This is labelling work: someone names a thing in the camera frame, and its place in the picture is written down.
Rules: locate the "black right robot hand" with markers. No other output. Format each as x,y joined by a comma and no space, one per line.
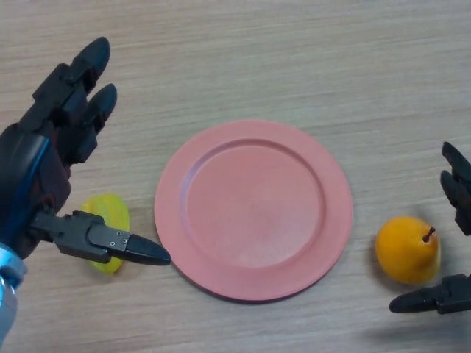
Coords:
456,294

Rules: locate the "yellow pear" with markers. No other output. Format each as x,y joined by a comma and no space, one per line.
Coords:
404,253

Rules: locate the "yellow starfruit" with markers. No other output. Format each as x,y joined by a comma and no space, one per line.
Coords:
110,209

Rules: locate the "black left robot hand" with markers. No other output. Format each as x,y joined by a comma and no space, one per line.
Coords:
37,176

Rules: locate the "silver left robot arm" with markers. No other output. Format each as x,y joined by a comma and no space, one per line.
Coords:
7,290

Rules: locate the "pink round plate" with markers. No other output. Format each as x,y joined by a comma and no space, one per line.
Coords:
254,213

